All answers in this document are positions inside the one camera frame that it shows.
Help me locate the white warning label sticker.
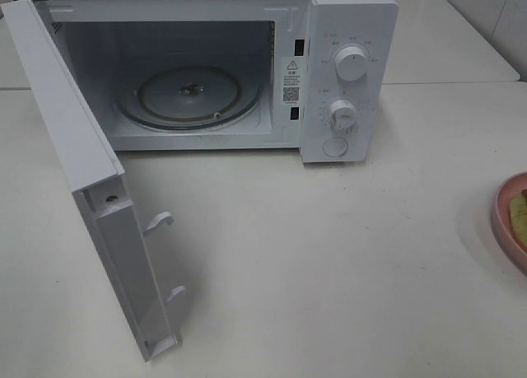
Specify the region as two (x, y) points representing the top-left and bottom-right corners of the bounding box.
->
(280, 56), (305, 105)

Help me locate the round white door button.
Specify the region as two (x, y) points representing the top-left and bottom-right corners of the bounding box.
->
(323, 138), (348, 157)

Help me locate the pink round plate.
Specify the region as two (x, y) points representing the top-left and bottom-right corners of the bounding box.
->
(492, 171), (526, 275)

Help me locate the white microwave oven body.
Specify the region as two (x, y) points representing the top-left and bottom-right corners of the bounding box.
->
(11, 0), (399, 163)

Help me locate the white microwave door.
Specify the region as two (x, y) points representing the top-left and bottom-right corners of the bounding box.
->
(2, 0), (179, 361)

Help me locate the white timer knob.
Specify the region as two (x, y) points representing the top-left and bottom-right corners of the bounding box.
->
(329, 100), (358, 132)

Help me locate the upper white power knob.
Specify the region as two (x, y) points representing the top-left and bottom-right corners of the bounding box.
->
(334, 44), (369, 82)

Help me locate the sandwich with lettuce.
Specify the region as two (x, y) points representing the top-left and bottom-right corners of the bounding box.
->
(509, 189), (527, 250)

